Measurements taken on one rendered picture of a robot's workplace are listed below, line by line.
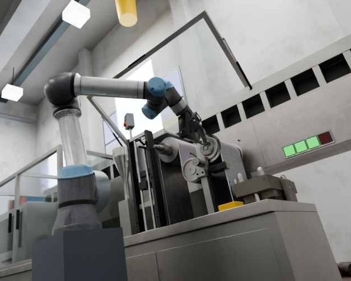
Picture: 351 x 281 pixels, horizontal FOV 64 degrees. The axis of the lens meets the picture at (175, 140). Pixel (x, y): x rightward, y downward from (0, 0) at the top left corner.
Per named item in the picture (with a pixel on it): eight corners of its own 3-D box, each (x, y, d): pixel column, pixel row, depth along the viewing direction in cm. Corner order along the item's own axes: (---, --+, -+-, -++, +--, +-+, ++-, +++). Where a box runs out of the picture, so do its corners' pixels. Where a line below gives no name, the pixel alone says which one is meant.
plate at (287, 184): (287, 203, 124) (279, 179, 128) (294, 203, 132) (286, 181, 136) (293, 202, 123) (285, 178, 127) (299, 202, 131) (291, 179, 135)
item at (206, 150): (200, 156, 140) (198, 142, 143) (202, 157, 142) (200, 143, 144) (213, 153, 136) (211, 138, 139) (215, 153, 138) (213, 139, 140)
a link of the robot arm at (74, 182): (52, 203, 86) (52, 161, 91) (63, 211, 98) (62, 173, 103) (92, 197, 88) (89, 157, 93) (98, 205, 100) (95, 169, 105)
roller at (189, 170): (184, 184, 145) (180, 162, 149) (209, 187, 164) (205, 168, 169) (203, 177, 139) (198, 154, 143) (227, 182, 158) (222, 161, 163)
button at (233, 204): (219, 212, 101) (217, 206, 102) (228, 212, 106) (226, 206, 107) (236, 207, 97) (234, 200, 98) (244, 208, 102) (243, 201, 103)
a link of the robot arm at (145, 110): (140, 100, 118) (156, 85, 122) (139, 114, 128) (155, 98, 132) (154, 112, 116) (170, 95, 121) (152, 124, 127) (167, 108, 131)
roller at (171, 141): (160, 165, 159) (157, 143, 164) (186, 170, 178) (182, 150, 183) (180, 157, 151) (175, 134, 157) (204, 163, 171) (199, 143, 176)
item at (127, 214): (116, 246, 172) (108, 159, 193) (132, 244, 182) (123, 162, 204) (132, 242, 164) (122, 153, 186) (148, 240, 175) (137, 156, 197)
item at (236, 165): (229, 189, 130) (220, 152, 137) (249, 192, 148) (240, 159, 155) (230, 189, 130) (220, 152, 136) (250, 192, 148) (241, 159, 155)
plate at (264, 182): (236, 197, 122) (232, 184, 125) (268, 200, 153) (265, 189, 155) (271, 187, 114) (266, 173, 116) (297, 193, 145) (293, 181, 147)
